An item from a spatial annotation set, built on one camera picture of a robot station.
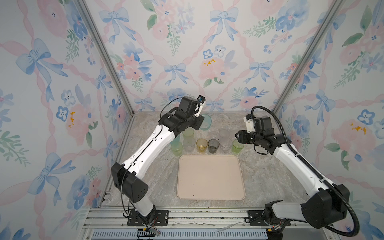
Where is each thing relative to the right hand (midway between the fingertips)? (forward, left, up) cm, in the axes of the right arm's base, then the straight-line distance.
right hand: (239, 133), depth 82 cm
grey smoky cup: (+4, +12, -18) cm, 23 cm away
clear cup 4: (+15, +4, -19) cm, 24 cm away
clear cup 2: (+5, +4, -18) cm, 19 cm away
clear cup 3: (+12, +12, -17) cm, 24 cm away
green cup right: (+4, -3, -19) cm, 20 cm away
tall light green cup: (+9, +29, -12) cm, 32 cm away
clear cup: (+4, +29, -16) cm, 33 cm away
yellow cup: (+4, +20, -17) cm, 27 cm away
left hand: (+3, +22, +12) cm, 25 cm away
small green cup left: (+2, +37, -18) cm, 41 cm away
